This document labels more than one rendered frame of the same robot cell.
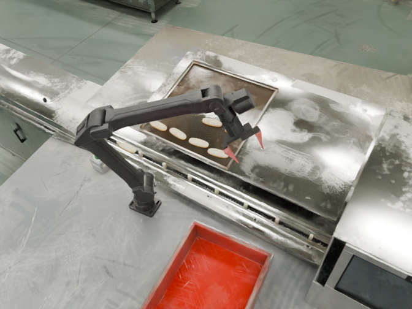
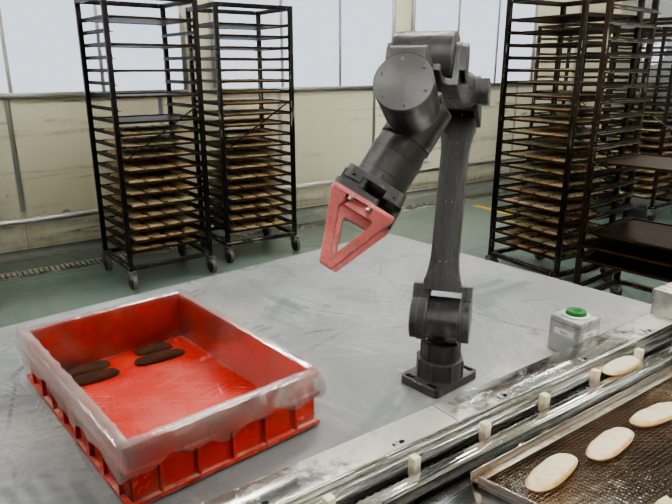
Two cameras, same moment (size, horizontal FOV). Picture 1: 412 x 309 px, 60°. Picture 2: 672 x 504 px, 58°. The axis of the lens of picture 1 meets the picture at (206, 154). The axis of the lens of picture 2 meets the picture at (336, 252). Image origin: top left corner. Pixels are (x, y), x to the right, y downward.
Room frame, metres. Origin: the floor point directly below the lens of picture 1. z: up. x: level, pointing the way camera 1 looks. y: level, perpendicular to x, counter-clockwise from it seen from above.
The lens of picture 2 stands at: (0.98, -0.73, 1.37)
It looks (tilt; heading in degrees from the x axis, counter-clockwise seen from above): 17 degrees down; 108
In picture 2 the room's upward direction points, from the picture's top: straight up
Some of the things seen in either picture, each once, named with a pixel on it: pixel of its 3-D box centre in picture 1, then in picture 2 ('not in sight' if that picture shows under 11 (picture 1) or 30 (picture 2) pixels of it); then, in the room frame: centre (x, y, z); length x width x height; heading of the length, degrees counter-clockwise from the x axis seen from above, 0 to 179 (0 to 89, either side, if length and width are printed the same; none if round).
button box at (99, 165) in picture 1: (102, 163); (573, 340); (1.10, 0.49, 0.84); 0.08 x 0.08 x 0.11; 53
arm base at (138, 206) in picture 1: (143, 200); (439, 359); (0.86, 0.28, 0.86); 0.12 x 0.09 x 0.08; 59
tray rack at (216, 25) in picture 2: not in sight; (244, 134); (-1.06, 3.45, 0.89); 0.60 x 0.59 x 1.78; 51
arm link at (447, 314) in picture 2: (144, 187); (443, 325); (0.86, 0.26, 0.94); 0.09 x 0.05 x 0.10; 91
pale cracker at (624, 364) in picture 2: (127, 147); (621, 364); (1.17, 0.37, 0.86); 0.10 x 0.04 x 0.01; 53
